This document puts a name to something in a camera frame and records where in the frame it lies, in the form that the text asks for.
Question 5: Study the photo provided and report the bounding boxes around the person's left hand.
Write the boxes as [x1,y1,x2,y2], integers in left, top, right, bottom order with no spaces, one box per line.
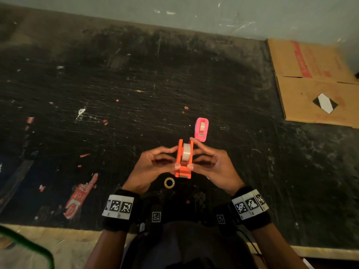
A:
[122,146,182,195]

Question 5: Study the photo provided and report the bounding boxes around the person's right hand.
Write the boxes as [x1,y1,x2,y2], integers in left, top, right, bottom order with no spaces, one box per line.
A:
[186,137,246,196]

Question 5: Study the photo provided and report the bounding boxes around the orange tape dispenser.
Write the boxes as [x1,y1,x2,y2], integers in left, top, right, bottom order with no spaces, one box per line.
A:
[174,139,195,180]

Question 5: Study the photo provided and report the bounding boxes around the person's right forearm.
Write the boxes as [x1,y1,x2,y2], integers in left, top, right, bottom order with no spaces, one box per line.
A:
[250,222,309,269]

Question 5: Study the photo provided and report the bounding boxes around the person's left forearm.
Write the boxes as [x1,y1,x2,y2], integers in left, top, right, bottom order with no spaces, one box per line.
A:
[84,228,127,269]

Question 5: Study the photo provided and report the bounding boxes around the pink tape dispenser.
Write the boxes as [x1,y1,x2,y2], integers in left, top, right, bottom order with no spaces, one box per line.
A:
[194,118,209,143]

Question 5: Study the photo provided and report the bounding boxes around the black wristband with marker tags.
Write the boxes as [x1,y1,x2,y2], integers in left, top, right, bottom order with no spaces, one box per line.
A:
[102,189,141,233]
[231,185,272,232]

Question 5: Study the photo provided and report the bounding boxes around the person's dark shirt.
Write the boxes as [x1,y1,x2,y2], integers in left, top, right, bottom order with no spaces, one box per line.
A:
[121,221,260,269]

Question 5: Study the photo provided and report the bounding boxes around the red torn sticker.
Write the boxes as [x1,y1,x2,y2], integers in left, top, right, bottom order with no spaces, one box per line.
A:
[63,173,99,220]

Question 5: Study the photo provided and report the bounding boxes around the flattened cardboard box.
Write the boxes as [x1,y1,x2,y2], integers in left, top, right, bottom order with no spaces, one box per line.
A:
[266,38,359,129]

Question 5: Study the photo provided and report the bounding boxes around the green metal bar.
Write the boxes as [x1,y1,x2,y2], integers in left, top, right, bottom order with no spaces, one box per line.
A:
[0,225,55,269]

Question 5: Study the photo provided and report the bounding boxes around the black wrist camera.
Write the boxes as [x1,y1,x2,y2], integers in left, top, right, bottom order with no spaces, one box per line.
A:
[144,204,164,231]
[214,204,235,237]

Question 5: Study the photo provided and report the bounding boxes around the black cable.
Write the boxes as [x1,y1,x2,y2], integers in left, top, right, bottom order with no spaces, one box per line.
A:
[235,226,268,268]

